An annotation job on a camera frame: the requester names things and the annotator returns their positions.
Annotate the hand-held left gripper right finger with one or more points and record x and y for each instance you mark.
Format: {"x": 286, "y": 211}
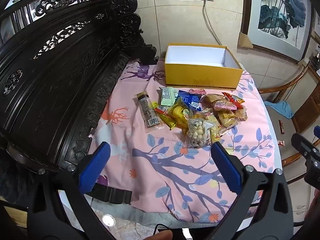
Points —
{"x": 225, "y": 165}

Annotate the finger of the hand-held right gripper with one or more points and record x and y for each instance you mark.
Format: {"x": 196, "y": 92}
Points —
{"x": 317, "y": 131}
{"x": 301, "y": 142}

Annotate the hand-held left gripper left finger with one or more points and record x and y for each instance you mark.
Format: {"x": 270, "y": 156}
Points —
{"x": 96, "y": 163}

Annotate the red snack packet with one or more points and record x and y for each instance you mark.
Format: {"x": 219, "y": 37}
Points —
{"x": 233, "y": 98}

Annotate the blue snack packet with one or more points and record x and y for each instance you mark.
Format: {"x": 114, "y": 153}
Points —
{"x": 188, "y": 98}

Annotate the light green snack packet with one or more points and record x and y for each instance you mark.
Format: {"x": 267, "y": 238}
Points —
{"x": 168, "y": 97}

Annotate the yellow cardboard box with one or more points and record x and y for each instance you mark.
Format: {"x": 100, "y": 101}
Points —
{"x": 200, "y": 80}

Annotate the person's left hand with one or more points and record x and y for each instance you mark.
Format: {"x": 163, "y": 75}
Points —
{"x": 160, "y": 235}

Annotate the small white red packet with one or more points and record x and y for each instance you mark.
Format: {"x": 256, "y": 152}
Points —
{"x": 281, "y": 143}

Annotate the wooden cabinet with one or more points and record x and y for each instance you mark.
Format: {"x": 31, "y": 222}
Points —
{"x": 307, "y": 110}

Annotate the small brown snack packet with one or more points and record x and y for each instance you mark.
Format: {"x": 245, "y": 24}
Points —
{"x": 281, "y": 126}

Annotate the yellow crinkled snack packet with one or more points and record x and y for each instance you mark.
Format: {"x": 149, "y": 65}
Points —
{"x": 216, "y": 132}

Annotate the wooden chair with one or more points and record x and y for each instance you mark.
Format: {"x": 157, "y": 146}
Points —
{"x": 272, "y": 120}

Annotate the blue cloth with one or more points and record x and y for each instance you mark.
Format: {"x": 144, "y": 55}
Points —
{"x": 280, "y": 108}

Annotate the clear bag of white balls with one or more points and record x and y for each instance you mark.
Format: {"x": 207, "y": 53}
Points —
{"x": 197, "y": 131}

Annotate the orange edged snack packet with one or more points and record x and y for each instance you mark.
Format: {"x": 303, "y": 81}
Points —
{"x": 226, "y": 118}

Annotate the clear pastry packet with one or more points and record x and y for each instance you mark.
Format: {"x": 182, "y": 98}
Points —
{"x": 240, "y": 113}

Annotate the pink printed cloth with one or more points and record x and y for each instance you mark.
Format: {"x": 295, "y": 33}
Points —
{"x": 150, "y": 150}

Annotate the pink snack packet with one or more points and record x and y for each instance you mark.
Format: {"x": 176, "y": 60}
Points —
{"x": 223, "y": 105}

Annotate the brown pastry packet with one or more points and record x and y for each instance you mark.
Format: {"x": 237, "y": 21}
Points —
{"x": 212, "y": 98}

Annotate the clear packet yellow snack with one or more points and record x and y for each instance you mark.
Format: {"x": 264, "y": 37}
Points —
{"x": 180, "y": 112}

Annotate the long brown snack packet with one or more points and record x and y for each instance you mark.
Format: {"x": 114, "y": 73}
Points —
{"x": 147, "y": 110}

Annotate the yellow stick snack packet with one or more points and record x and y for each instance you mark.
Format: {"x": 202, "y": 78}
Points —
{"x": 166, "y": 118}

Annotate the carved dark wooden bench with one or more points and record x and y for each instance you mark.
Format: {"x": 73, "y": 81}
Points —
{"x": 62, "y": 80}

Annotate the cardboard corner protector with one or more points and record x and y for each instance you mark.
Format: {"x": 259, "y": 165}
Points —
{"x": 245, "y": 40}

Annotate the framed landscape painting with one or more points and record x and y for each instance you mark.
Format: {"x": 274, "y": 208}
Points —
{"x": 280, "y": 12}

